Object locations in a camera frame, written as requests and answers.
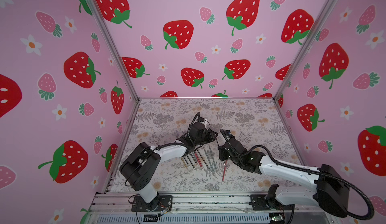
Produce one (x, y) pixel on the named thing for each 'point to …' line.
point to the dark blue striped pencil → (190, 160)
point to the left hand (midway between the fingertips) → (219, 134)
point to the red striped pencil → (201, 165)
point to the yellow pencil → (184, 162)
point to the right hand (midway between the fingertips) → (216, 150)
